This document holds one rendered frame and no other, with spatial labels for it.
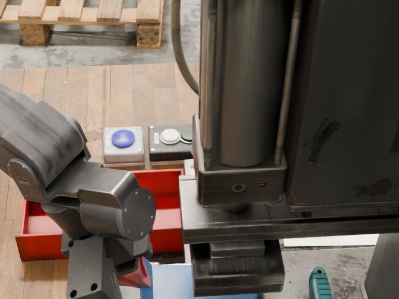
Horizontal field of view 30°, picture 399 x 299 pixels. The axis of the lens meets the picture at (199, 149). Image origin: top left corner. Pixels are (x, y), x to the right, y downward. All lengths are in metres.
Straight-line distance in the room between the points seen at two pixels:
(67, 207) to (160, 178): 0.38
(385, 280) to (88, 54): 2.11
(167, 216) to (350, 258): 0.29
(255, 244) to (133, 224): 0.14
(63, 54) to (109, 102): 1.61
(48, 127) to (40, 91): 0.63
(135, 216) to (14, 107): 0.17
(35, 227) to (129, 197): 0.43
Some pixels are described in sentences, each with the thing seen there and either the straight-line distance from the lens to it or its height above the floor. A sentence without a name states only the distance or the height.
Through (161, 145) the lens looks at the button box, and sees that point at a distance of 1.25.
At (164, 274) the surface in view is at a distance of 0.99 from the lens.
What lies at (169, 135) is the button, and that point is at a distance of 1.25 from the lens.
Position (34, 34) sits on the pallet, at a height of 0.06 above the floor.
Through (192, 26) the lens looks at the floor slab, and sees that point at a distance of 3.09.
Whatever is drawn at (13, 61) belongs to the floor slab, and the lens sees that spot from 2.98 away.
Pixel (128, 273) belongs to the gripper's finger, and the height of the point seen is 1.08.
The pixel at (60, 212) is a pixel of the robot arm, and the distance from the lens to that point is 0.82.
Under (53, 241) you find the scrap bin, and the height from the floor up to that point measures 0.94.
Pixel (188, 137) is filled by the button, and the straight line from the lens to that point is 1.25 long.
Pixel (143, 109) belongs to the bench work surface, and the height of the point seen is 0.90.
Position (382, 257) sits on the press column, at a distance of 1.03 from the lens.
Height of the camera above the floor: 1.81
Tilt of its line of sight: 45 degrees down
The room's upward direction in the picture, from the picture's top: 1 degrees clockwise
